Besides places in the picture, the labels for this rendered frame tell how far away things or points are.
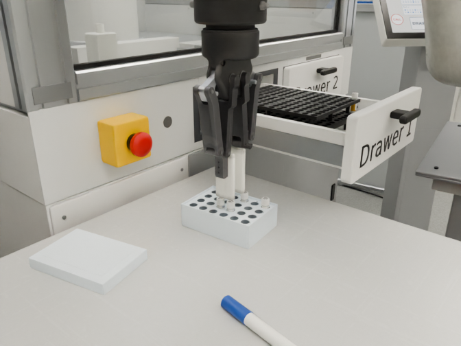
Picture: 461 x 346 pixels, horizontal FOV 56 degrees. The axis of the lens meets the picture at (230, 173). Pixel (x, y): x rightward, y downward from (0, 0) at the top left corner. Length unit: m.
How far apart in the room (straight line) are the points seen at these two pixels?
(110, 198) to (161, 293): 0.27
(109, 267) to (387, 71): 2.13
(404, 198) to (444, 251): 1.19
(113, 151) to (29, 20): 0.22
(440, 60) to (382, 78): 1.49
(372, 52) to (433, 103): 0.83
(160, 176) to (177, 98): 0.15
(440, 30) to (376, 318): 0.65
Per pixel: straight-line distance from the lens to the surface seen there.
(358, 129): 0.68
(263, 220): 0.65
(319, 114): 0.78
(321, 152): 0.74
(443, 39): 1.03
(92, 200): 0.76
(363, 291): 0.58
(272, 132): 0.78
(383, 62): 2.52
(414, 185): 1.87
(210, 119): 0.56
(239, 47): 0.55
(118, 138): 0.70
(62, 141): 0.70
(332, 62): 1.28
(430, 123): 1.80
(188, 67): 0.85
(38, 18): 0.67
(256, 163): 1.08
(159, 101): 0.80
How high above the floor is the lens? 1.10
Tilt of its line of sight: 23 degrees down
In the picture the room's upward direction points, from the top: straight up
